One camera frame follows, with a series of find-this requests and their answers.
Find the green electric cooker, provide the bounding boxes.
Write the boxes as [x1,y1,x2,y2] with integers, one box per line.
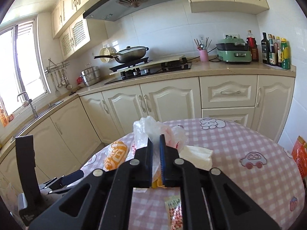
[216,36,252,63]

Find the pink checkered tablecloth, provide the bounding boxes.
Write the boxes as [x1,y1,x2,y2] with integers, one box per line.
[81,118,306,229]

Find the cream cabinets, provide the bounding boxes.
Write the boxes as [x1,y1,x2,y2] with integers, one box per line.
[51,0,269,60]
[0,74,296,194]

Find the frying pan with lid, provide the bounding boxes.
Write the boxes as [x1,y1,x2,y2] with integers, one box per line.
[94,46,149,64]

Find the cream lower cabinets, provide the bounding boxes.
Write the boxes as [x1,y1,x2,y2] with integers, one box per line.
[0,74,296,194]

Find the kitchen faucet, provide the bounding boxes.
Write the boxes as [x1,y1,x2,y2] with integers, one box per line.
[17,91,38,119]

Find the white tissue paper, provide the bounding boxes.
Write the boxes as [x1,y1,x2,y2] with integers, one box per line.
[179,145,213,171]

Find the upper cream cabinets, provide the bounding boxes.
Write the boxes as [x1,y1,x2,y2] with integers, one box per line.
[51,0,269,60]

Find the dark sauce bottle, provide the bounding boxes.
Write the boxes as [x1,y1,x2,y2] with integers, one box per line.
[261,32,270,64]

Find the red white sachet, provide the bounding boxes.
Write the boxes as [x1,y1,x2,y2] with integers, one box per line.
[164,195,183,230]

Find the large clear plastic bag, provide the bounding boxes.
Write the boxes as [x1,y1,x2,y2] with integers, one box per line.
[126,116,187,182]

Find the green yellow bottle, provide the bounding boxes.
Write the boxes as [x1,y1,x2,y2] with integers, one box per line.
[281,38,290,70]

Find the red liquid bottle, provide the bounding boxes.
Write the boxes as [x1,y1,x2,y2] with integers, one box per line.
[246,30,259,62]

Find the gas stove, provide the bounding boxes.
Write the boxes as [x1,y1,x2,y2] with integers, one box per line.
[105,57,192,85]

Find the hanging utensil rack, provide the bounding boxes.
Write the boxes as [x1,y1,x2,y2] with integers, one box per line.
[44,58,72,97]

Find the white orange plastic bag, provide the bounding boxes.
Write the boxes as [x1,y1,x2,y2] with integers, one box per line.
[104,140,129,171]

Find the pink utensil cup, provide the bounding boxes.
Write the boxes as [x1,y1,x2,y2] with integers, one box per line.
[199,49,209,62]

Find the steel stock pot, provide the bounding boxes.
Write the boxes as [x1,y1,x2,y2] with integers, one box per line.
[80,63,101,87]

